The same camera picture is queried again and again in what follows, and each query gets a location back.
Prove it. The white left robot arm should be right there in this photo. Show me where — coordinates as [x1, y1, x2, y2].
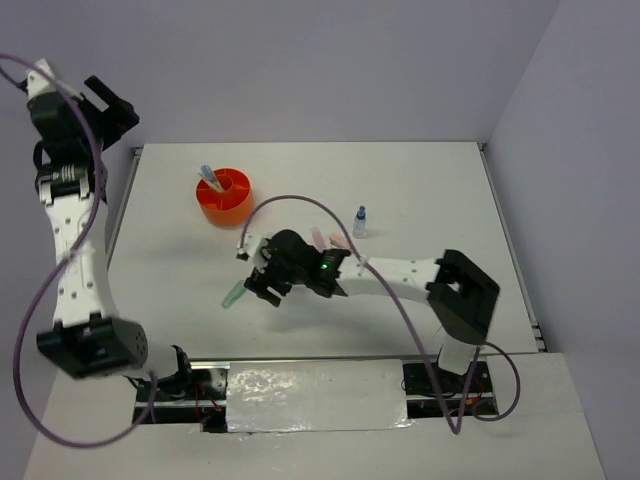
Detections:
[26, 71, 196, 399]

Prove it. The green transparent cap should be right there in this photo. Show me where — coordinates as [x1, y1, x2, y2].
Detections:
[221, 280, 246, 309]

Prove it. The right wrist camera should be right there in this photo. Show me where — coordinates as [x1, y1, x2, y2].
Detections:
[236, 234, 270, 269]

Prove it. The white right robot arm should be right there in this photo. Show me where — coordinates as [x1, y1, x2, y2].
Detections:
[236, 230, 500, 391]

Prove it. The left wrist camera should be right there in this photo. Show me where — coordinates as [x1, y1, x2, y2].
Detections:
[26, 59, 57, 101]

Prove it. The pink eraser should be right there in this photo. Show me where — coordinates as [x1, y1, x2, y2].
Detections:
[329, 233, 350, 249]

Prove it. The purple pink highlighter marker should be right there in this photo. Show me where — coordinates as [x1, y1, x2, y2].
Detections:
[311, 227, 326, 251]

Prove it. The silver tape panel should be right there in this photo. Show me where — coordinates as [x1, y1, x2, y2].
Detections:
[226, 359, 412, 433]

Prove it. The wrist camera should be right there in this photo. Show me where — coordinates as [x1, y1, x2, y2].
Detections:
[26, 59, 57, 101]
[236, 234, 270, 269]

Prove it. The small glue bottle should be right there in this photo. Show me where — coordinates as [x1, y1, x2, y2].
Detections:
[352, 205, 366, 238]

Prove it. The orange round pen holder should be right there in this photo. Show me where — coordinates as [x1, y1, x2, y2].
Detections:
[196, 168, 255, 228]

